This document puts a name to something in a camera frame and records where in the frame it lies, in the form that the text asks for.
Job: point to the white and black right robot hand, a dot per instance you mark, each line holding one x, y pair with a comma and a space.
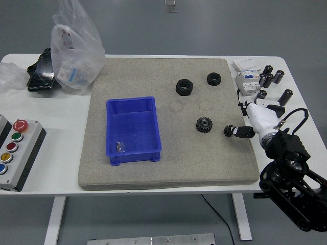
260, 118

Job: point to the large black spur gear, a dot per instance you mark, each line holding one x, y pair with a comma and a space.
204, 125

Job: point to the blue plastic bin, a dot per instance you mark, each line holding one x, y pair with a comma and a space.
138, 127

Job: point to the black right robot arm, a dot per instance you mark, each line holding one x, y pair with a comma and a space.
286, 145

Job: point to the small black hex nut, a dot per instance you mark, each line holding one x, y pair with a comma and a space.
214, 79

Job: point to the large black hex nut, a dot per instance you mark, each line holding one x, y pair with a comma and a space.
184, 88

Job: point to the grey push-button control box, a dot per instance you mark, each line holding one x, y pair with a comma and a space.
23, 153

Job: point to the black power adapter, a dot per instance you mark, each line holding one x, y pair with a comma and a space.
278, 110

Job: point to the black cylindrical capacitor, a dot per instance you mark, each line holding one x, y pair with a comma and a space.
269, 81
262, 79
261, 94
268, 69
285, 97
279, 76

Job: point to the white circuit breaker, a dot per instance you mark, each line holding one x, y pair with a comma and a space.
246, 85

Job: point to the white table leg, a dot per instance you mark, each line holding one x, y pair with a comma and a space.
55, 219
242, 217

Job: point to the grey-brown felt mat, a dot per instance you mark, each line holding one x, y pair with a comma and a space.
166, 166

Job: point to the small clear bag of screws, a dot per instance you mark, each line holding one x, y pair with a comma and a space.
119, 147

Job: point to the floor outlet cover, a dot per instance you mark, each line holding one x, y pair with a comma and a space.
170, 5

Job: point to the clear plastic bag with boxes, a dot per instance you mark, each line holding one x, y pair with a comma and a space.
76, 51

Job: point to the clear bubble wrap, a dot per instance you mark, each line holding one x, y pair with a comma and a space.
10, 76

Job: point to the white wall switch panel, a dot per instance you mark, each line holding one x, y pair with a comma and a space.
245, 63

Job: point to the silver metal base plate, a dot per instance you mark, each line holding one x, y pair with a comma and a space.
153, 240

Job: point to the black wrapped metal bracket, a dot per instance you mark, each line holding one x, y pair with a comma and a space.
41, 74

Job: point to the grey black-edged enclosure box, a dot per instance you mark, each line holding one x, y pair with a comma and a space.
3, 127

